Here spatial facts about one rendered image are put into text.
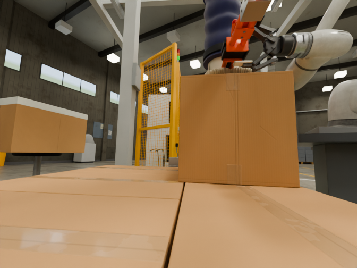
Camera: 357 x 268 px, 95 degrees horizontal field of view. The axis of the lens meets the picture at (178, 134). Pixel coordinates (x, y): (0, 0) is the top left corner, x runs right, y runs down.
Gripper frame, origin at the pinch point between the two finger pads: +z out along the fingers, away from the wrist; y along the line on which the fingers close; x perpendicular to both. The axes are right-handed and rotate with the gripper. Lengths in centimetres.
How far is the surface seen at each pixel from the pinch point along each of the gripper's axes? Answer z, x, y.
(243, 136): -0.5, -5.1, 36.8
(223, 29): 1.8, 16.4, -21.3
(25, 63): 726, 540, -317
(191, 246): 17, -44, 53
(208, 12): 9.1, 20.3, -35.0
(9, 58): 744, 494, -311
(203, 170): 13, -4, 49
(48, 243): 33, -45, 53
